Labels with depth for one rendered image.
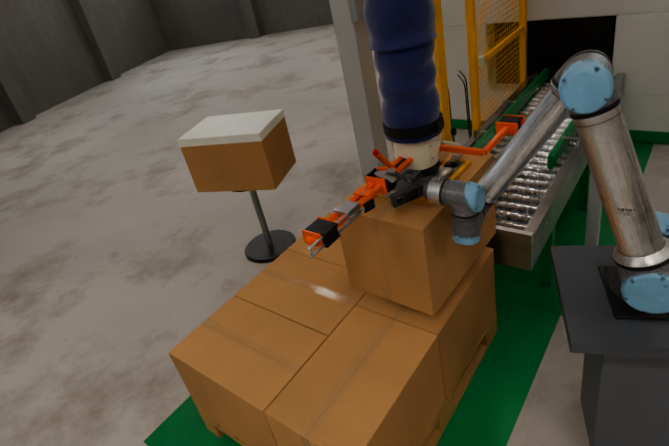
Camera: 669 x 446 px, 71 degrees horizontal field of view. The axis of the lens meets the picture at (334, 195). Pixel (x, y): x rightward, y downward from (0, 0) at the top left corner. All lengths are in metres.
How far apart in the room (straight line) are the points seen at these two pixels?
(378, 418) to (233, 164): 1.91
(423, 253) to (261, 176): 1.61
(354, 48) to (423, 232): 1.80
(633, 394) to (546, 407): 0.49
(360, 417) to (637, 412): 1.00
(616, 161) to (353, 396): 1.14
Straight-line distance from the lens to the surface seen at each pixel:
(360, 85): 3.23
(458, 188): 1.50
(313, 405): 1.82
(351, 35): 3.15
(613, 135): 1.35
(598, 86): 1.29
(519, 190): 2.81
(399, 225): 1.66
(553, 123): 1.50
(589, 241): 2.96
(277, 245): 3.58
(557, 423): 2.40
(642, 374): 1.99
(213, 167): 3.18
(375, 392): 1.80
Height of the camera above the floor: 1.97
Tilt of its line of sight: 29 degrees down
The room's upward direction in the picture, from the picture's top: 13 degrees counter-clockwise
